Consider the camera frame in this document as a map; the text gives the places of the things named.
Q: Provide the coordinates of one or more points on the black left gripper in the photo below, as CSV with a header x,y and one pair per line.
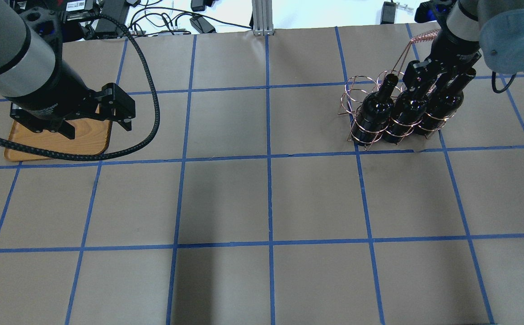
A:
x,y
49,100

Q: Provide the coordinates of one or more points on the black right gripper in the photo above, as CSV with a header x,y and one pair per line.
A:
x,y
452,48

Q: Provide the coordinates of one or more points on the dark wine bottle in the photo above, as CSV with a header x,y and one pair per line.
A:
x,y
407,113
372,118
439,109

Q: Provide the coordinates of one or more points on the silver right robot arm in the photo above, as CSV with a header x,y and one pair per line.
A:
x,y
470,29

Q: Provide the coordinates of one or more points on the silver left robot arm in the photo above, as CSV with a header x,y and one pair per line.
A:
x,y
31,47

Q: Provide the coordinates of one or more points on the wooden tray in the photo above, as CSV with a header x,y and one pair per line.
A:
x,y
91,137

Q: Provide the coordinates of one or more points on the black power adapter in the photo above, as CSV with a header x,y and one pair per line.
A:
x,y
201,25

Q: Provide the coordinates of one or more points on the copper wire wine basket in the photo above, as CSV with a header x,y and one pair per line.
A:
x,y
359,86

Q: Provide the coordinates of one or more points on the aluminium frame post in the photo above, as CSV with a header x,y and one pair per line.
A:
x,y
262,18

